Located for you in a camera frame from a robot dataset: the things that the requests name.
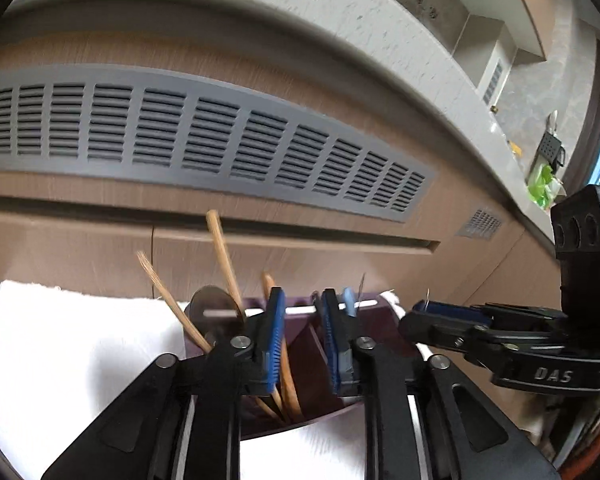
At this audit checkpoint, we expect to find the long grey vent grille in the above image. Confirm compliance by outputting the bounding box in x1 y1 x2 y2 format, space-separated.
0 64 440 225

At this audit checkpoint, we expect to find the wooden cabinet front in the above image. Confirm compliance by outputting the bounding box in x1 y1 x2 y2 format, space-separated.
0 25 563 361

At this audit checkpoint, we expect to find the green plastic bag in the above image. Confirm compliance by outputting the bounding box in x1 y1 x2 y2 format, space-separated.
526 164 564 209

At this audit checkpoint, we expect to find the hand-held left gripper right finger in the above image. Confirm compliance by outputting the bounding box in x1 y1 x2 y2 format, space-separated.
312 287 561 480

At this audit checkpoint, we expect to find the small grey vent grille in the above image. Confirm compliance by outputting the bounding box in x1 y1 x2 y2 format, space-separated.
455 207 504 240

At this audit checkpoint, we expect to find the blue-handled spoon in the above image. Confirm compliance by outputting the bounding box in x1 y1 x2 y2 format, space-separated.
341 287 359 319

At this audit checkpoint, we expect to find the maroon plastic utensil holder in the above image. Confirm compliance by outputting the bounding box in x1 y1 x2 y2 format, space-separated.
182 296 427 442

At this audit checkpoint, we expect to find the large metal spoon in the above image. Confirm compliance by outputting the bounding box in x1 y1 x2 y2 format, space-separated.
189 286 247 350

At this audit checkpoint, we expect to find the white wall unit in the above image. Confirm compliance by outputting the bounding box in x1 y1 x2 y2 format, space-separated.
474 14 520 112

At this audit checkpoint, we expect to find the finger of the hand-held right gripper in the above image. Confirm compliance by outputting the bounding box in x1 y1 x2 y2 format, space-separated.
412 301 567 322
399 311 569 367

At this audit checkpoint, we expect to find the speckled kitchen countertop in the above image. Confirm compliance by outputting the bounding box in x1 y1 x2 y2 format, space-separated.
0 0 563 257

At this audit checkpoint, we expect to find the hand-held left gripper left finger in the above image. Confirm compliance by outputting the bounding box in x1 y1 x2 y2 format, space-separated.
40 287 287 480

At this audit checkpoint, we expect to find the black perforated holder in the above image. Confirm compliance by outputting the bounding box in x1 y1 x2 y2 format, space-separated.
534 110 566 169

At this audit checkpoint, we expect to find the white towel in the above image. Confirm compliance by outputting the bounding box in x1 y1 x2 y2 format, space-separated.
0 280 546 480

